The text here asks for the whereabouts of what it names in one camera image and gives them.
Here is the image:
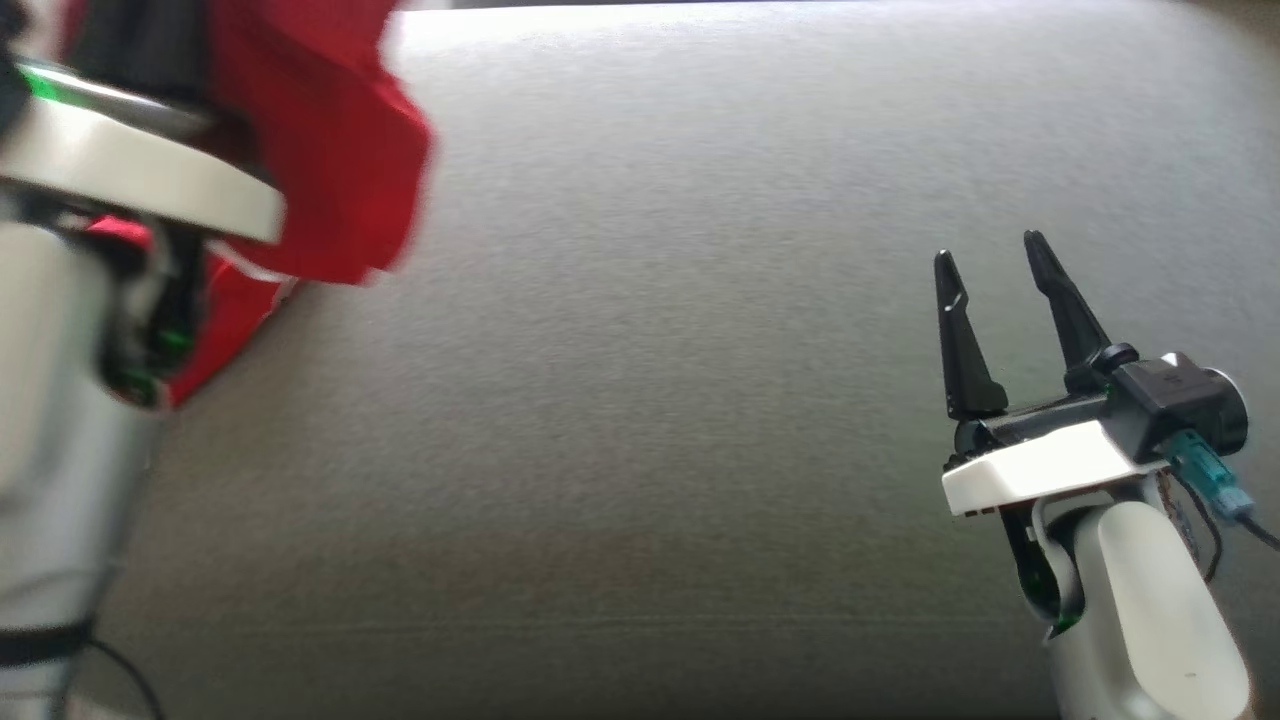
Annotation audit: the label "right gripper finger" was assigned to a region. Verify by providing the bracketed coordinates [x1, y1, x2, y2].
[1022, 230, 1113, 394]
[934, 249, 1010, 422]

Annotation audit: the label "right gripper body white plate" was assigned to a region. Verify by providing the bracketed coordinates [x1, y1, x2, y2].
[942, 392, 1167, 518]

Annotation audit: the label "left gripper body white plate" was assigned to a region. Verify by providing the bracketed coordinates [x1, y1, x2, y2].
[0, 60, 288, 243]

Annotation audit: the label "red shorts with white stripes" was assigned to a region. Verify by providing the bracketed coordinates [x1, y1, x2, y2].
[60, 0, 436, 411]

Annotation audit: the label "grey sofa seat cushion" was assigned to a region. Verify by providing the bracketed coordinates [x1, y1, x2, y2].
[75, 0, 1280, 720]

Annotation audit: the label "right teal cable connector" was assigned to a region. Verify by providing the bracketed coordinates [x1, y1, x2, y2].
[1165, 430, 1257, 523]

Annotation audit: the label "left black cable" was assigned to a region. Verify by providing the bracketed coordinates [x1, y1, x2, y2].
[80, 638, 168, 720]

